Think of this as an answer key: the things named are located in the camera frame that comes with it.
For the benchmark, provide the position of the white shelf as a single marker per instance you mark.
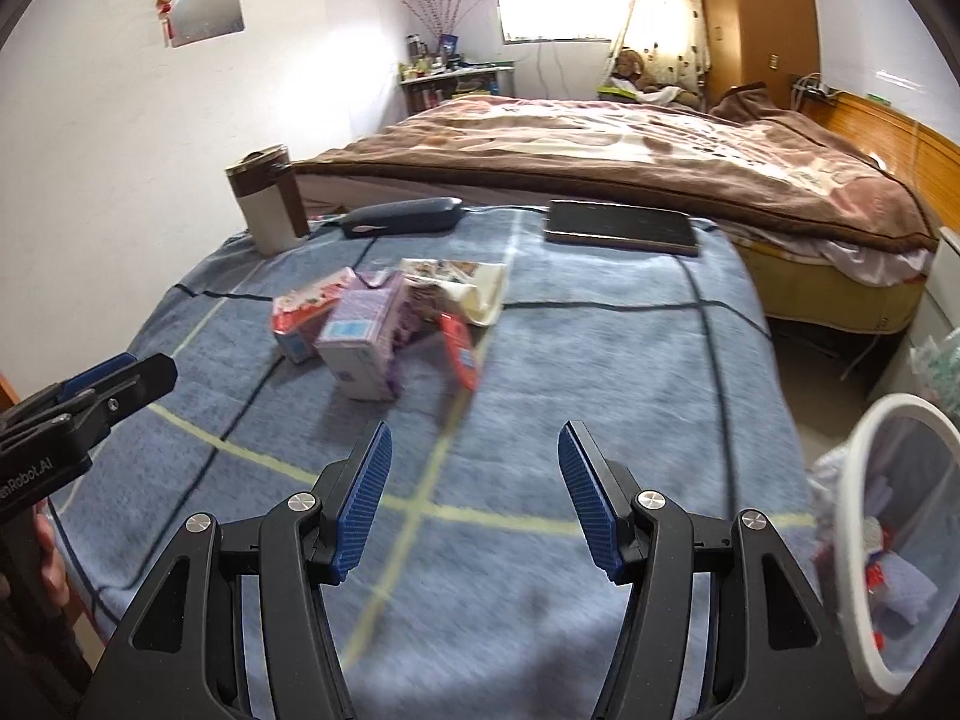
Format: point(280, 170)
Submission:
point(457, 86)

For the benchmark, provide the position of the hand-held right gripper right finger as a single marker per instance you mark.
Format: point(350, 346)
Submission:
point(589, 502)

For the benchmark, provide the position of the blue checked blanket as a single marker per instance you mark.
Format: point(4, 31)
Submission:
point(600, 360)

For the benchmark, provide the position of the brown teddy bear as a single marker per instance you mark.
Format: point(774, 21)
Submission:
point(630, 67)

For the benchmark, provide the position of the purple carton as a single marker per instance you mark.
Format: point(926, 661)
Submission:
point(364, 337)

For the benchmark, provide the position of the red hanging ornament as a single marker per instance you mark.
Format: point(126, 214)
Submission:
point(165, 11)

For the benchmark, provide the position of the white mesh waste basket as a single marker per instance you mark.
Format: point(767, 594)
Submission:
point(862, 465)

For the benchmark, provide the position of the wooden wardrobe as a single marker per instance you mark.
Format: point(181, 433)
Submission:
point(757, 15)

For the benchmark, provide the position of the person's left hand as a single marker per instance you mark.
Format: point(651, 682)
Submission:
point(52, 562)

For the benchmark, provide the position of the window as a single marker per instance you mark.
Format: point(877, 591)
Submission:
point(562, 11)

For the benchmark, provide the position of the cream paper bag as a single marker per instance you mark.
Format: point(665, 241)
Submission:
point(469, 289)

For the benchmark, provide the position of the bed mattress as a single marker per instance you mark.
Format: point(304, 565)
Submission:
point(832, 277)

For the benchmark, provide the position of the white and brown thermos mug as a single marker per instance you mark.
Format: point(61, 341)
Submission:
point(266, 202)

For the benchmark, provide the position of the brown bed blanket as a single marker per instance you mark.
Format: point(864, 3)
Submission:
point(600, 142)

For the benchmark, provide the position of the red packet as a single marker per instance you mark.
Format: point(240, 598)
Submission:
point(459, 352)

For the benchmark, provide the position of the dark tablet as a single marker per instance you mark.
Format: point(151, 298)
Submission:
point(622, 229)

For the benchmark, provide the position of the silver wall sheet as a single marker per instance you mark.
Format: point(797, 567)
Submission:
point(206, 7)

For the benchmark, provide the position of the dark blue glasses case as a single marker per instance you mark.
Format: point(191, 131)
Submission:
point(405, 216)

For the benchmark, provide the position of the white plastic bag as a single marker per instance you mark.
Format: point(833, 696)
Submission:
point(937, 371)

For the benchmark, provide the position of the bottles on shelf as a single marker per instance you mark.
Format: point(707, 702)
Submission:
point(427, 60)

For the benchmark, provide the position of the patterned curtain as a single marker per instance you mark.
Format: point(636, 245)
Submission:
point(667, 7)

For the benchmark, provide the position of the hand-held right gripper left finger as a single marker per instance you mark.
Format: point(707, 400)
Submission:
point(366, 502)

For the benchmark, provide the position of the vase of dry branches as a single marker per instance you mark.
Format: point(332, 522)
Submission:
point(442, 15)

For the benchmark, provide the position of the wooden headboard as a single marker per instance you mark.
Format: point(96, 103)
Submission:
point(892, 135)

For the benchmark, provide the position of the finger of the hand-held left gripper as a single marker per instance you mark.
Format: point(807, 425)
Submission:
point(90, 379)
point(139, 382)

